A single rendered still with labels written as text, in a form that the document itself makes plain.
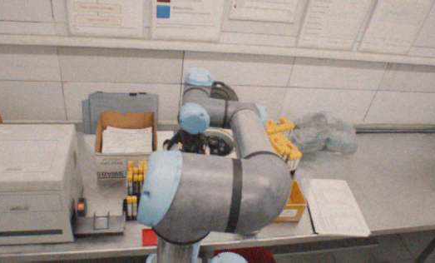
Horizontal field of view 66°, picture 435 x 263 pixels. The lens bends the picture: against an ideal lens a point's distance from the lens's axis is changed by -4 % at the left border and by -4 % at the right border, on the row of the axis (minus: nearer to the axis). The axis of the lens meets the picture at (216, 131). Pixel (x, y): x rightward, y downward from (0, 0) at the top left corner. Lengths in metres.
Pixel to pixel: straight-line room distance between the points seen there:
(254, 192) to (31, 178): 0.75
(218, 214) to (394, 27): 1.51
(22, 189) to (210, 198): 0.74
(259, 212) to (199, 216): 0.09
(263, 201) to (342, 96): 1.46
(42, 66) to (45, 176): 0.64
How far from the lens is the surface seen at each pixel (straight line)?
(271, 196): 0.52
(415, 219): 1.72
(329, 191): 1.60
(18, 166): 1.15
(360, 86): 1.94
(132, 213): 1.32
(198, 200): 0.49
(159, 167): 0.50
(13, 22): 1.56
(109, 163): 1.42
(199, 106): 0.86
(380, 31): 1.82
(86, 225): 1.29
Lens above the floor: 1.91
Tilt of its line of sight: 36 degrees down
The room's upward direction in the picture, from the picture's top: 9 degrees clockwise
